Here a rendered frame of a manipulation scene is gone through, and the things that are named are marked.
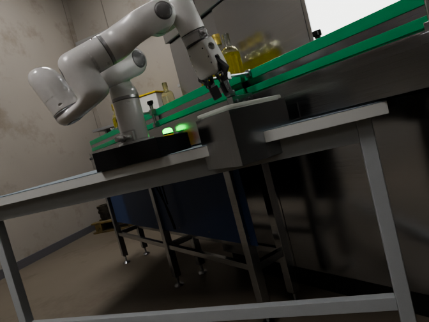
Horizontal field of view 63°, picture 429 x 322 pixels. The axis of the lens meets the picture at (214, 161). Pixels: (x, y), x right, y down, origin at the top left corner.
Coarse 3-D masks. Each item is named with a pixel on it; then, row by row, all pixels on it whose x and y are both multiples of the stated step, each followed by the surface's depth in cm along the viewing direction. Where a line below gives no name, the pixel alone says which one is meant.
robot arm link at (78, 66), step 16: (80, 48) 89; (96, 48) 89; (64, 64) 88; (80, 64) 88; (96, 64) 90; (112, 64) 94; (80, 80) 88; (96, 80) 90; (80, 96) 90; (96, 96) 91; (64, 112) 95; (80, 112) 94
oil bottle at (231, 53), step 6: (228, 48) 134; (234, 48) 135; (228, 54) 134; (234, 54) 135; (228, 60) 135; (234, 60) 135; (240, 60) 136; (234, 66) 134; (240, 66) 136; (234, 72) 134; (240, 72) 136
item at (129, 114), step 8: (112, 104) 122; (120, 104) 119; (128, 104) 119; (136, 104) 121; (120, 112) 119; (128, 112) 119; (136, 112) 120; (120, 120) 120; (128, 120) 119; (136, 120) 120; (144, 120) 123; (120, 128) 121; (128, 128) 119; (136, 128) 120; (144, 128) 122; (120, 136) 118; (128, 136) 118; (136, 136) 120; (144, 136) 121; (120, 144) 120
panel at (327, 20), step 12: (312, 0) 116; (324, 0) 113; (336, 0) 110; (348, 0) 107; (360, 0) 104; (372, 0) 101; (384, 0) 99; (396, 0) 96; (312, 12) 118; (324, 12) 114; (336, 12) 111; (348, 12) 108; (360, 12) 105; (372, 12) 102; (312, 24) 119; (324, 24) 115; (336, 24) 112
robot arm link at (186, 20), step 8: (176, 0) 95; (184, 0) 95; (176, 8) 96; (184, 8) 96; (192, 8) 97; (176, 16) 97; (184, 16) 96; (192, 16) 96; (176, 24) 98; (184, 24) 97; (192, 24) 97; (200, 24) 98; (168, 32) 101; (184, 32) 98
